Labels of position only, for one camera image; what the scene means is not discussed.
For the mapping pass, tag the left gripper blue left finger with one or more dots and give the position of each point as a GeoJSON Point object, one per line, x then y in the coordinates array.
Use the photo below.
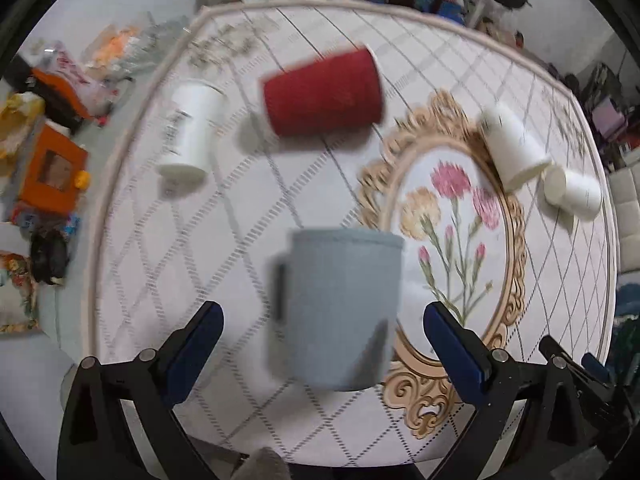
{"type": "Point", "coordinates": [186, 351]}

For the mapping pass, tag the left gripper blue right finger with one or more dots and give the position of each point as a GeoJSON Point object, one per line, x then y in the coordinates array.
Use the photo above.
{"type": "Point", "coordinates": [461, 353]}

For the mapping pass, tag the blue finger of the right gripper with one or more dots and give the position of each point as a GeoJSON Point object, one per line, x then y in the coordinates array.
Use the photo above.
{"type": "Point", "coordinates": [595, 368]}

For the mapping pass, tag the grey mug with handle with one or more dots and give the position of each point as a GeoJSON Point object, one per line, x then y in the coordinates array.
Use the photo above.
{"type": "Point", "coordinates": [335, 299]}

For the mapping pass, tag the white paper cup far right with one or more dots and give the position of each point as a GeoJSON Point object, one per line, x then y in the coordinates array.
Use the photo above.
{"type": "Point", "coordinates": [574, 193]}

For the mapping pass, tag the white speckled paper cup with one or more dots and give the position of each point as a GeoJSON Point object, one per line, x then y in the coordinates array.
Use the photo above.
{"type": "Point", "coordinates": [517, 154]}

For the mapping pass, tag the white paper cup with print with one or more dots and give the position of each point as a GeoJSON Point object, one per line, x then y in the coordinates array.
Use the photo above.
{"type": "Point", "coordinates": [198, 111]}

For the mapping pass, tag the red paper cup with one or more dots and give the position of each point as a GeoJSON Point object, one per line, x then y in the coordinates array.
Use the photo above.
{"type": "Point", "coordinates": [343, 91]}

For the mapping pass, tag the blue denim clothing pile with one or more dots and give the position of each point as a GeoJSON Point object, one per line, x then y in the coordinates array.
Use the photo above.
{"type": "Point", "coordinates": [623, 356]}

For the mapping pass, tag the floral patterned tablecloth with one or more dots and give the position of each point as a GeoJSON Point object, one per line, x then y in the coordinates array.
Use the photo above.
{"type": "Point", "coordinates": [515, 268]}

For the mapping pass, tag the white padded chair right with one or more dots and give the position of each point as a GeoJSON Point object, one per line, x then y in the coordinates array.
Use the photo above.
{"type": "Point", "coordinates": [624, 188]}

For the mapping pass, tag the orange box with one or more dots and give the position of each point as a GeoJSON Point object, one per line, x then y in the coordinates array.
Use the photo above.
{"type": "Point", "coordinates": [49, 184]}

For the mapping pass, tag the yellow plastic bag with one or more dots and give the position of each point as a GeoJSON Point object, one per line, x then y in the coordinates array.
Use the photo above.
{"type": "Point", "coordinates": [18, 116]}

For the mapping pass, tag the snack bag orange white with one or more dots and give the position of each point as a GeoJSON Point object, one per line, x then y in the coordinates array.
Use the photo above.
{"type": "Point", "coordinates": [107, 49]}

